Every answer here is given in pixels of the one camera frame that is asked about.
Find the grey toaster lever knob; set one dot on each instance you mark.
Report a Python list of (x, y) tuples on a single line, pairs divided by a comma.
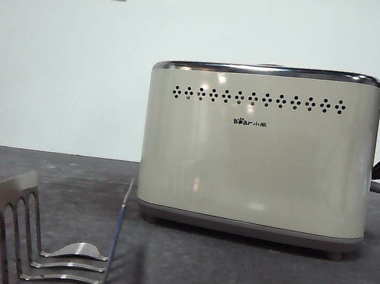
[(378, 187)]

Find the cream white two-slot toaster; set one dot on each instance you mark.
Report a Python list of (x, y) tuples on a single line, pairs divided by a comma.
[(260, 164)]

